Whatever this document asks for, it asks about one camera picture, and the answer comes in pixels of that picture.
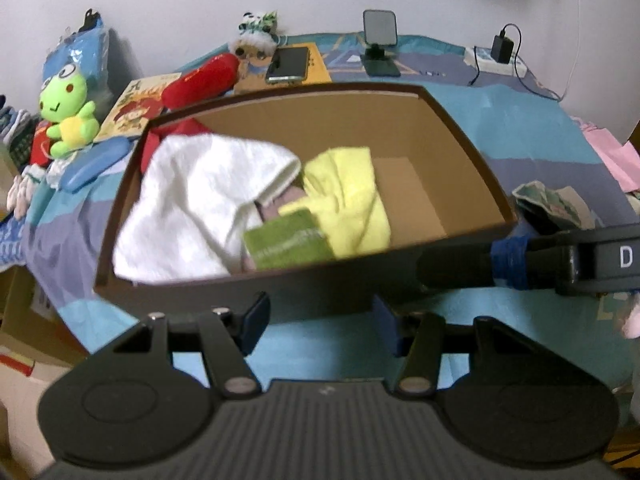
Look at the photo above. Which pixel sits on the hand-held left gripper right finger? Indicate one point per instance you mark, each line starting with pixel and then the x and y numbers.
pixel 387 325

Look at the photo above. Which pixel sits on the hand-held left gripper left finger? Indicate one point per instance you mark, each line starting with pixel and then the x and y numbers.
pixel 255 317

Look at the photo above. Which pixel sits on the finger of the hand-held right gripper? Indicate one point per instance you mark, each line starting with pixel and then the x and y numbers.
pixel 460 265

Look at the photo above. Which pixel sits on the grey patterned cloth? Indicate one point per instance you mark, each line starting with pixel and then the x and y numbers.
pixel 550 202

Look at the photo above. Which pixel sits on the green towel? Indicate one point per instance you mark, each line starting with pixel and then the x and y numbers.
pixel 285 242

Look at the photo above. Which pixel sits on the mauve cloth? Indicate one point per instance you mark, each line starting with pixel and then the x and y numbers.
pixel 280 205

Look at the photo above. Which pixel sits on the yellow towel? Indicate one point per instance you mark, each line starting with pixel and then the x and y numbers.
pixel 350 195

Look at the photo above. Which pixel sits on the brown cardboard box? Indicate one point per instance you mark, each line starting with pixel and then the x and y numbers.
pixel 440 135

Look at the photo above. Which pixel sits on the white towel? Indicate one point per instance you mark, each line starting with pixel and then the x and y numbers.
pixel 200 195

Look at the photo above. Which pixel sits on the red cloth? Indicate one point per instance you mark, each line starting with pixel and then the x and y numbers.
pixel 165 135

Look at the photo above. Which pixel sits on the pink cloth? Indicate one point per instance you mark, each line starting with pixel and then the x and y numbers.
pixel 615 155

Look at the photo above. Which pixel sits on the blue striped bedsheet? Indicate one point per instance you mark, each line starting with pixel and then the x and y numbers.
pixel 525 125

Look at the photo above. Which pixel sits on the white power strip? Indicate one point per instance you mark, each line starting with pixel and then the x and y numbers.
pixel 520 67

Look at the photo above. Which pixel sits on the black charger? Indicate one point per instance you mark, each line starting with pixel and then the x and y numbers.
pixel 501 47

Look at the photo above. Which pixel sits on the blue glasses case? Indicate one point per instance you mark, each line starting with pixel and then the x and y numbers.
pixel 92 165

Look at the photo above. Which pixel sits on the brown cardboard carton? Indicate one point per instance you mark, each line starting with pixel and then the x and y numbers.
pixel 30 310

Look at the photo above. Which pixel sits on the green phone stand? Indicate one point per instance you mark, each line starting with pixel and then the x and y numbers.
pixel 380 45

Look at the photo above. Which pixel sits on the yellow book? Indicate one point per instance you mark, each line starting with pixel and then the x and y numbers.
pixel 319 67

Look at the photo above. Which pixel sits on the red plush pouch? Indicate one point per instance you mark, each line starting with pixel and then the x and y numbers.
pixel 205 80

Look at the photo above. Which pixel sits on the comic book with red figure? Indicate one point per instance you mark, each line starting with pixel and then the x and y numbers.
pixel 132 107

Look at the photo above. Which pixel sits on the black smartphone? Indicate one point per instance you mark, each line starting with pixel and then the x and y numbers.
pixel 287 65

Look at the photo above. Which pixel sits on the blue checked cloth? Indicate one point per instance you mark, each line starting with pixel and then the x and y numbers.
pixel 10 240

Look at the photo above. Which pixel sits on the small white plush toy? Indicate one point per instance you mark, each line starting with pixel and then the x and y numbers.
pixel 22 190

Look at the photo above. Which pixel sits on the panda plush toy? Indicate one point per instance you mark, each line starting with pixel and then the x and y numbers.
pixel 255 32

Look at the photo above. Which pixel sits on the green frog plush toy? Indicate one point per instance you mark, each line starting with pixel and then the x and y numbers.
pixel 65 105

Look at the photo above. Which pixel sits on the blue plastic bag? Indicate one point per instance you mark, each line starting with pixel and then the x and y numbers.
pixel 80 50

